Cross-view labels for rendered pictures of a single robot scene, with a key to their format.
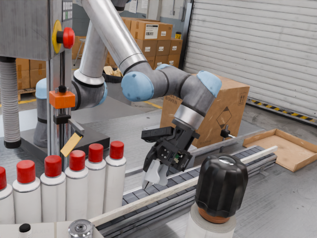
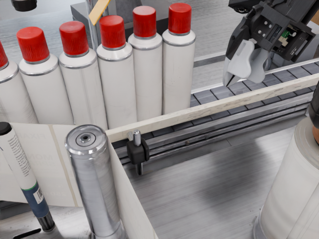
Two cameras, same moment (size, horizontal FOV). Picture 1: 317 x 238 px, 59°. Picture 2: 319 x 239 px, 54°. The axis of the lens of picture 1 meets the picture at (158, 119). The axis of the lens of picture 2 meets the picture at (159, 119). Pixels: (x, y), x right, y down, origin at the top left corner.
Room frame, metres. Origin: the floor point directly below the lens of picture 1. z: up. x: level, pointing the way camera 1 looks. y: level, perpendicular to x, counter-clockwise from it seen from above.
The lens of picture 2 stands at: (0.18, -0.03, 1.27)
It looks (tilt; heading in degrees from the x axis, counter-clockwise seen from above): 43 degrees down; 20
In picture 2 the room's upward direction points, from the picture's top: straight up
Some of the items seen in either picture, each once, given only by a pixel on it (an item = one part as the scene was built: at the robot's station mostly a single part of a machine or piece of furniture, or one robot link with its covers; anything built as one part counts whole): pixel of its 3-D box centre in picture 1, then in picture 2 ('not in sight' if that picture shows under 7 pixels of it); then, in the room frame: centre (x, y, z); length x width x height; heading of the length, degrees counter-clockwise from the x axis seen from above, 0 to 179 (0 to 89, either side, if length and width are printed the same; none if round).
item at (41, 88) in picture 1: (55, 97); not in sight; (0.95, 0.38, 1.05); 0.13 x 0.12 x 0.14; 143
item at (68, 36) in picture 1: (65, 38); not in sight; (0.52, 0.19, 1.32); 0.04 x 0.03 x 0.04; 7
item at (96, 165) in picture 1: (94, 183); (146, 71); (0.57, 0.13, 0.98); 0.05 x 0.05 x 0.20
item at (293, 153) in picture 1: (283, 147); not in sight; (1.24, -0.62, 0.85); 0.30 x 0.26 x 0.04; 132
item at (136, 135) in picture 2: not in sight; (139, 157); (0.47, 0.11, 0.89); 0.03 x 0.03 x 0.12; 42
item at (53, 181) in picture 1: (53, 199); (84, 89); (0.50, 0.20, 0.98); 0.05 x 0.05 x 0.20
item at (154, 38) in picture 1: (143, 54); not in sight; (5.00, 0.42, 0.57); 1.20 x 0.85 x 1.14; 145
